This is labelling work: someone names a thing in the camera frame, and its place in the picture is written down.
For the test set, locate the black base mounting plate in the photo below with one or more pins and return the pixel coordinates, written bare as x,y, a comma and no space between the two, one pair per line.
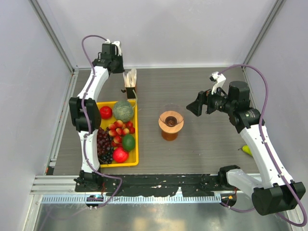
157,185

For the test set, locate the green netted melon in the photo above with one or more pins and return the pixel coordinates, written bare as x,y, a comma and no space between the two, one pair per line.
122,110

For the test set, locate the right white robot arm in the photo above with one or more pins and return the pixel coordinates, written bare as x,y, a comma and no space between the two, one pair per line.
276,189

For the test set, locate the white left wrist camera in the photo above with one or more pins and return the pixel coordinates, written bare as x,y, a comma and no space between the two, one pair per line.
116,45

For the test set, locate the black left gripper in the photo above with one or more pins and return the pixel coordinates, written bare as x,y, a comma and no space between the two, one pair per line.
121,69

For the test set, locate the red apple front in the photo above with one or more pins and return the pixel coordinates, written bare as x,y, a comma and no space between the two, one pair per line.
120,155

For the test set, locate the dark purple grape bunch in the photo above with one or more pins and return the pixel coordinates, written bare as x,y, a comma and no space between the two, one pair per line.
104,147

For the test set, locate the yellow plastic fruit tray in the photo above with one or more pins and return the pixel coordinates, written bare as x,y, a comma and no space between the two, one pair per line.
133,158

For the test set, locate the round wooden dripper stand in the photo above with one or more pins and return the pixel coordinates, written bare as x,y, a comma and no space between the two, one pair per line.
170,129

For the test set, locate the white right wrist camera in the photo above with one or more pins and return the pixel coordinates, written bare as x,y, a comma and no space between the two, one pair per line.
218,80

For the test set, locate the red apple back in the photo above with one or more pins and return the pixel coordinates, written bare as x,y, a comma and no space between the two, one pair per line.
106,112

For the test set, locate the white perforated cable rail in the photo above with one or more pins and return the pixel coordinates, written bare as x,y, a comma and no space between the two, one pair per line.
93,199

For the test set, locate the green lime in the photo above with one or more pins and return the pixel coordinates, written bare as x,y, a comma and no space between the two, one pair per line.
128,142

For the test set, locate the red apple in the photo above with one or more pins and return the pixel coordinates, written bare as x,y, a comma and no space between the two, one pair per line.
106,112
120,155

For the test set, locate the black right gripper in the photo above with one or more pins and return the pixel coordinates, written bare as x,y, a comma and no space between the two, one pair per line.
196,107

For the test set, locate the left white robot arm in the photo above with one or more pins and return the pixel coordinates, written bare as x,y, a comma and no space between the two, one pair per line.
86,117

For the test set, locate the dark filter holder box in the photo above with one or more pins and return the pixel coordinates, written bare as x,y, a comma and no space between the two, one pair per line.
130,90

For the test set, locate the green pear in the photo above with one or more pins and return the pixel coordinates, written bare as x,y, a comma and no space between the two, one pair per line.
245,149

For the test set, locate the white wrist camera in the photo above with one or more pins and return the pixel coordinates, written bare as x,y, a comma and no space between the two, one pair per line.
116,45
218,80

